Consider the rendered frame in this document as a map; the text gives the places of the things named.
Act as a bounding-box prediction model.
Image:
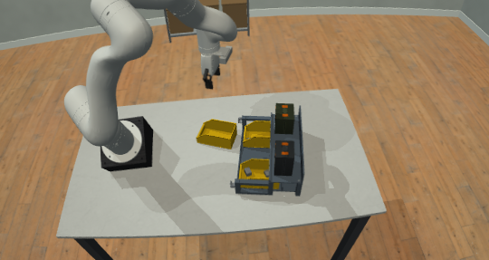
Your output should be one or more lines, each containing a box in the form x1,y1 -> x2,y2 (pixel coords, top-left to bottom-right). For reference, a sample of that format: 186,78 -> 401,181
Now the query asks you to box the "yellow open-front bin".
197,119 -> 237,149
243,120 -> 271,148
239,159 -> 280,189

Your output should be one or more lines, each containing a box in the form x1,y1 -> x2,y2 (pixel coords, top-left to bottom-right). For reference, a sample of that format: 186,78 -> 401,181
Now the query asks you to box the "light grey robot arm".
64,0 -> 237,163

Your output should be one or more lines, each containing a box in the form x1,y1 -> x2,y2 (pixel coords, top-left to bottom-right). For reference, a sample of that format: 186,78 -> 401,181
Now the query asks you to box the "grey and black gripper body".
201,53 -> 219,77

